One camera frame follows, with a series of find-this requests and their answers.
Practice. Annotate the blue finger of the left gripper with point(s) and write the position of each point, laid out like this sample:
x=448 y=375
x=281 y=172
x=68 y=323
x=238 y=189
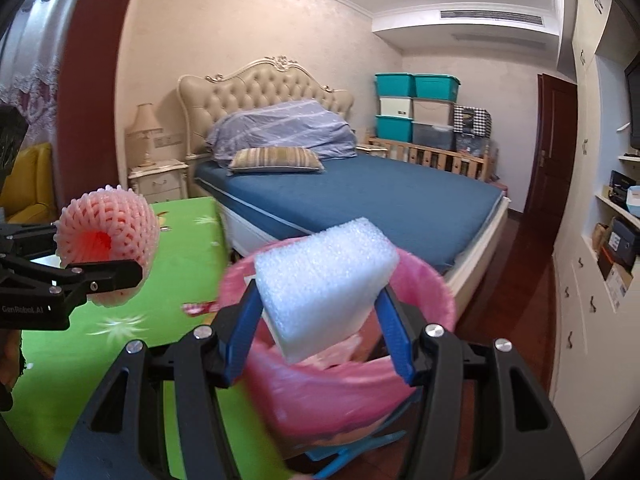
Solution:
x=111 y=282
x=27 y=239

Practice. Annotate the pink foam fruit net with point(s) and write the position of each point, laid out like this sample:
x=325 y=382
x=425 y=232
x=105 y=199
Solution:
x=106 y=225

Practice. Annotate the pink lined trash bin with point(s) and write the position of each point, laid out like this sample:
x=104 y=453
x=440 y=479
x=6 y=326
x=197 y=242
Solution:
x=336 y=397

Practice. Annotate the dark red room door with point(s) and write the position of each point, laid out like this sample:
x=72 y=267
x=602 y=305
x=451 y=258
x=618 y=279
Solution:
x=555 y=147

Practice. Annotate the striped brown pillow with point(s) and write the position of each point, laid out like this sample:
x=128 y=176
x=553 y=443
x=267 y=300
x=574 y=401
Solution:
x=275 y=160

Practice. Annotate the small black safe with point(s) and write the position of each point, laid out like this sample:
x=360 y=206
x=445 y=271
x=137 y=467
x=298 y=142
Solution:
x=623 y=242

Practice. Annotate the dark red door frame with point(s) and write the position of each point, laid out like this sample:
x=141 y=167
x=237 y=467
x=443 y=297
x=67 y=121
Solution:
x=85 y=143

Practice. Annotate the white built-in wardrobe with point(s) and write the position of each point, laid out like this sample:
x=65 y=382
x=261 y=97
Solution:
x=595 y=381

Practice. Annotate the teal storage bin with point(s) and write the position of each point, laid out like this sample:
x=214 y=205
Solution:
x=395 y=85
x=395 y=128
x=438 y=87

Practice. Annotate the person's left hand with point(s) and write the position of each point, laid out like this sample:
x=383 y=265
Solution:
x=12 y=365

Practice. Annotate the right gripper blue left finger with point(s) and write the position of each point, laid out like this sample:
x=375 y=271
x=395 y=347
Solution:
x=121 y=432

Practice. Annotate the teal storage bin top left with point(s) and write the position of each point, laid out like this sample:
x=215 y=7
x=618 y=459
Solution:
x=395 y=85

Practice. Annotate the lavender striped duvet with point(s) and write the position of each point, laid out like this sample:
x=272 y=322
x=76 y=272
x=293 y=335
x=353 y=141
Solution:
x=293 y=124

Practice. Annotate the green cartoon tablecloth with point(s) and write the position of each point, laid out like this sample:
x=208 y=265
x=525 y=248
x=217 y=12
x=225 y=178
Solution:
x=64 y=368

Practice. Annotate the blue mattress bed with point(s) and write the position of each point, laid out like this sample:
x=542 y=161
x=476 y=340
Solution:
x=451 y=222

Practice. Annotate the white storage bin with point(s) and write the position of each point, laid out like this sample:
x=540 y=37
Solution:
x=400 y=106

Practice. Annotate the white foam sheet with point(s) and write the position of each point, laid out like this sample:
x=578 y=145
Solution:
x=319 y=290

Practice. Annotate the teal storage bin lower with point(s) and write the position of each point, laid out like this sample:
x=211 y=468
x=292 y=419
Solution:
x=395 y=128

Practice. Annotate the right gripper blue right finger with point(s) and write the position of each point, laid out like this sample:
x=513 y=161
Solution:
x=517 y=432

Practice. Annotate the teal storage bin top right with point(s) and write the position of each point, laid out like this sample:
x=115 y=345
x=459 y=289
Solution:
x=438 y=87

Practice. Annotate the cream nightstand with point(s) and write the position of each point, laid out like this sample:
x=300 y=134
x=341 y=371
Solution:
x=163 y=181

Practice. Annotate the wooden crib rail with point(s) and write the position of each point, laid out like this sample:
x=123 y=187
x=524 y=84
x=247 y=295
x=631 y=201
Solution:
x=477 y=168

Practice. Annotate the beige storage bin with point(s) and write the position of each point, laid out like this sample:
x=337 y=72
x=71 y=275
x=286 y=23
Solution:
x=433 y=112

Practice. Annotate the yellow leather armchair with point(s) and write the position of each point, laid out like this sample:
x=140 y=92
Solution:
x=28 y=193

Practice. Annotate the ceiling air vent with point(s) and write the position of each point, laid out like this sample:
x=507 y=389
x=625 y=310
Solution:
x=495 y=15

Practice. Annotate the houndstooth bag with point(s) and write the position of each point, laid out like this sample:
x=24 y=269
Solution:
x=472 y=120

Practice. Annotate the grey clear storage bin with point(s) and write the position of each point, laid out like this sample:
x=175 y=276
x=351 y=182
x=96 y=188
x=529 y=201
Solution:
x=434 y=136

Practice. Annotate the bedside table lamp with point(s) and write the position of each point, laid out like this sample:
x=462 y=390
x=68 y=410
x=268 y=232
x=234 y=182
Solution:
x=140 y=137

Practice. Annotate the beige tufted headboard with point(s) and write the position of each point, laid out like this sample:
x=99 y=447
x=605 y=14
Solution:
x=264 y=82

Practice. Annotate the lace patterned curtain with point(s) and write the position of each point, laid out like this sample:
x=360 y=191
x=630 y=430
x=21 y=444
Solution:
x=31 y=57

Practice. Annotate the black television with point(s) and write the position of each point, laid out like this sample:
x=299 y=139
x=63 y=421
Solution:
x=632 y=74

